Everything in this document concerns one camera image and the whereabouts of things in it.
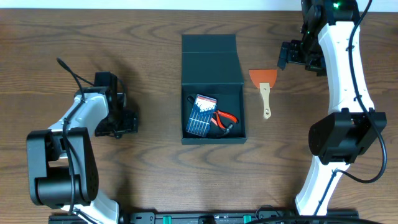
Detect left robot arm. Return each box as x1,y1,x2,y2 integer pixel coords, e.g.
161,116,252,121
26,72,138,223

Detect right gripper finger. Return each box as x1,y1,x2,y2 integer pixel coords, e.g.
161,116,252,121
306,60,326,77
277,42,290,70

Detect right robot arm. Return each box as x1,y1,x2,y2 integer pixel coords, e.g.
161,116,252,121
277,0,387,216

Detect small claw hammer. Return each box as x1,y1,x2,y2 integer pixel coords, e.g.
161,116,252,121
187,95,234,138

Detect blue precision screwdriver set case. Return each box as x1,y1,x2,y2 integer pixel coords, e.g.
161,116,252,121
185,95,217,137

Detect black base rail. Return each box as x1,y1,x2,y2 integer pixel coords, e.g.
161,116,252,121
48,208,359,224

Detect orange scraper wooden handle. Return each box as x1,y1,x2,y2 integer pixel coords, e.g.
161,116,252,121
249,69,277,119

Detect red handled pliers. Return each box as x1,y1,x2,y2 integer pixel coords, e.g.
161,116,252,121
211,110,239,130

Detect black gift box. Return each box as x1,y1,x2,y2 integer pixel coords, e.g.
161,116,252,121
181,34,247,145

